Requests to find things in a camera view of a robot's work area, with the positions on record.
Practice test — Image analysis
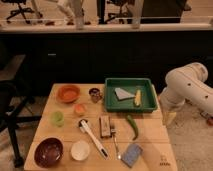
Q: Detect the purple bowl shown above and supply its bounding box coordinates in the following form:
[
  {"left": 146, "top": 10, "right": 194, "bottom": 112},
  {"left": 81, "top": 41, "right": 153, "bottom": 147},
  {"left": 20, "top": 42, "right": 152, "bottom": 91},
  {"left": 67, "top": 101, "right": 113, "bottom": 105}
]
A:
[{"left": 34, "top": 137, "right": 63, "bottom": 168}]

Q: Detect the black office chair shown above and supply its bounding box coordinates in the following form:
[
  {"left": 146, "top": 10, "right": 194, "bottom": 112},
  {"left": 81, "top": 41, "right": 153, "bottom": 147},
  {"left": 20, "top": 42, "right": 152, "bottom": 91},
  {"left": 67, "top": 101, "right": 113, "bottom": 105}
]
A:
[{"left": 0, "top": 0, "right": 43, "bottom": 24}]

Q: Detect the green chili pepper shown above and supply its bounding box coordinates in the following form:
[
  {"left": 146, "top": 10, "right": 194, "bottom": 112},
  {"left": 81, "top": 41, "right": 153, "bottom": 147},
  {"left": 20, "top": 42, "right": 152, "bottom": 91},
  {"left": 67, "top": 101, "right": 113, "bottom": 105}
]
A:
[{"left": 126, "top": 115, "right": 139, "bottom": 141}]

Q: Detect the white handled spatula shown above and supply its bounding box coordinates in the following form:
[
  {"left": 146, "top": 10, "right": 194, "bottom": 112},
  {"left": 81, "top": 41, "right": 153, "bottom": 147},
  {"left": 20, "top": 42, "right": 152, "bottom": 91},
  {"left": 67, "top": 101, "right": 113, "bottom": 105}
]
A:
[{"left": 79, "top": 119, "right": 108, "bottom": 159}]

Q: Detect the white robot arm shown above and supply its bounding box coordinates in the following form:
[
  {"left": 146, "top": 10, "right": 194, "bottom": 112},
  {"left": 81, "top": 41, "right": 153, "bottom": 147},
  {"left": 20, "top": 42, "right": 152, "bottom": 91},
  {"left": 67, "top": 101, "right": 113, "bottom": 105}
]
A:
[{"left": 159, "top": 62, "right": 213, "bottom": 125}]

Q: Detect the green plastic cup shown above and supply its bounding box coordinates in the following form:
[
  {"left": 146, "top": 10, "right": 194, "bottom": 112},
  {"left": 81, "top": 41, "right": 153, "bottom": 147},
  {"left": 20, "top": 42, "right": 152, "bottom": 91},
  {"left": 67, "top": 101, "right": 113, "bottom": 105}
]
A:
[{"left": 51, "top": 111, "right": 64, "bottom": 127}]

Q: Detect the dark metal cup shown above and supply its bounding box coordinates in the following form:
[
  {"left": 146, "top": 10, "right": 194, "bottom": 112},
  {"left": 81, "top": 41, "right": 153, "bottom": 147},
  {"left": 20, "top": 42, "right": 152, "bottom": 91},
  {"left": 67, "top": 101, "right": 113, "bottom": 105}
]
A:
[{"left": 89, "top": 88, "right": 102, "bottom": 103}]

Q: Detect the orange bowl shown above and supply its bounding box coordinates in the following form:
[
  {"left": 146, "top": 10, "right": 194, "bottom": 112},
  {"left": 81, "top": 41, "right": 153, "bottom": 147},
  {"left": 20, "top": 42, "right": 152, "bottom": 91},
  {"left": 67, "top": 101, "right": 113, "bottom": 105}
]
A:
[{"left": 57, "top": 85, "right": 80, "bottom": 103}]

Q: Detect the small orange cup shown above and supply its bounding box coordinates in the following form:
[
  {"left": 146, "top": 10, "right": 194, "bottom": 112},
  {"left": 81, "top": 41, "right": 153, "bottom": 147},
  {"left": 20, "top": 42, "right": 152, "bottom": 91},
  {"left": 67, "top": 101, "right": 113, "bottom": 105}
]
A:
[{"left": 74, "top": 104, "right": 86, "bottom": 116}]

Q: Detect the green plastic tray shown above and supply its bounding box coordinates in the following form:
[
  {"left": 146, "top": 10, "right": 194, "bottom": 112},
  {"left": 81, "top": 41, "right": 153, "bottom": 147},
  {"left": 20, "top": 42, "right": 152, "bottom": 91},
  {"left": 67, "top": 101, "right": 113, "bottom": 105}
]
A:
[{"left": 104, "top": 78, "right": 157, "bottom": 113}]

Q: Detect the brown rectangular block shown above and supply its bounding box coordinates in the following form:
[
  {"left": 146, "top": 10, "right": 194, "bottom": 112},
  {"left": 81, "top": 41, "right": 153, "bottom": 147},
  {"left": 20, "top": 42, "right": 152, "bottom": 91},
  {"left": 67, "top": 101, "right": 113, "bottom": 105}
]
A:
[{"left": 99, "top": 115, "right": 111, "bottom": 138}]

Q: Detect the yellow corn cob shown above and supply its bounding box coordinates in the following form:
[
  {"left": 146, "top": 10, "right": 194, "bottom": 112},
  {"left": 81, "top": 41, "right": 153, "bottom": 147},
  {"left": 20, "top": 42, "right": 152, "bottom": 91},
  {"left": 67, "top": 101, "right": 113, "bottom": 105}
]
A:
[{"left": 134, "top": 89, "right": 141, "bottom": 106}]

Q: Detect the black chair at left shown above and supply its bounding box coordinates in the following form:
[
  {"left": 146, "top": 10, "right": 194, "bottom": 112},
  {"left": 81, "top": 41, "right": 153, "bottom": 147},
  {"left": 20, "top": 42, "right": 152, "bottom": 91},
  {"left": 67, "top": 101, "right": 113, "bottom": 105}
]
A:
[{"left": 0, "top": 42, "right": 41, "bottom": 168}]

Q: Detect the grey towel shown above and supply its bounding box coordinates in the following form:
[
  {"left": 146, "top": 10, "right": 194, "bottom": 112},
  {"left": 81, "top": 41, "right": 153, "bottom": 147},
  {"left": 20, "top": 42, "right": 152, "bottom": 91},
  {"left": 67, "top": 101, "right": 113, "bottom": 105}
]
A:
[{"left": 115, "top": 88, "right": 135, "bottom": 100}]

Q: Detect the blue sponge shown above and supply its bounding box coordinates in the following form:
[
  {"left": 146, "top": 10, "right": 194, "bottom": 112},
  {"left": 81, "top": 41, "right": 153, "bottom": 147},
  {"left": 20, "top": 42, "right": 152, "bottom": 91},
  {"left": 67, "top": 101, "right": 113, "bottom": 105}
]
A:
[{"left": 121, "top": 143, "right": 143, "bottom": 168}]

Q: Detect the silver metal fork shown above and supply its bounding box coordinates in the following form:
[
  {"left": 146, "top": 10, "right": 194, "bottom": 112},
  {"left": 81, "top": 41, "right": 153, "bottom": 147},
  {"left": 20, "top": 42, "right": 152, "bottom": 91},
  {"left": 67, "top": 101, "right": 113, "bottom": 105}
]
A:
[{"left": 110, "top": 124, "right": 121, "bottom": 160}]

